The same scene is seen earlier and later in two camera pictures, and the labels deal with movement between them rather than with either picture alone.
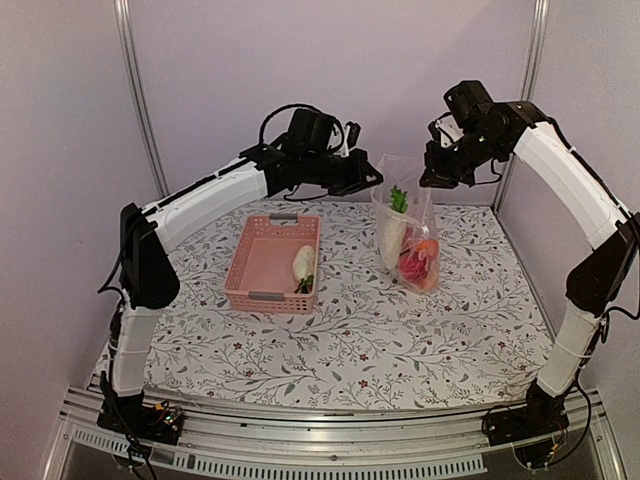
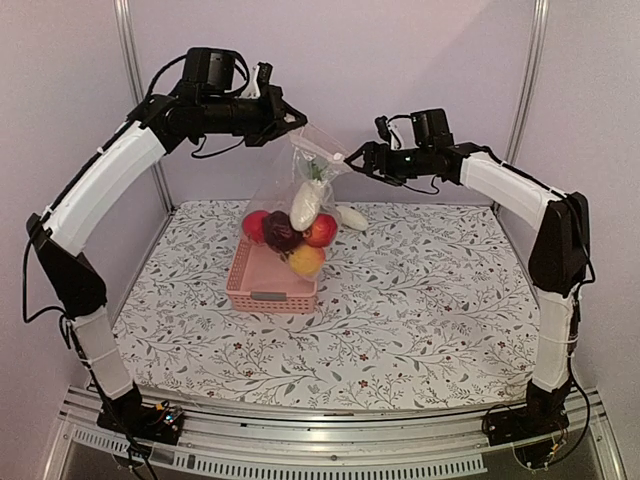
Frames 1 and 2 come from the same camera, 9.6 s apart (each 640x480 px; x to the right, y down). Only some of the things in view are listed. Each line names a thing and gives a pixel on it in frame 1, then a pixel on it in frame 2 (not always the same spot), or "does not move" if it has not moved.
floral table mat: (371, 344) does not move
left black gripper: (361, 168) -> (274, 104)
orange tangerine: (431, 248) -> (322, 231)
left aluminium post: (124, 14) does not move
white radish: (393, 223) -> (307, 201)
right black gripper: (435, 175) -> (375, 151)
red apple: (413, 265) -> (253, 225)
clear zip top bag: (403, 204) -> (295, 206)
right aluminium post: (534, 52) does not move
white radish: (303, 268) -> (352, 218)
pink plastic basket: (259, 272) does not move
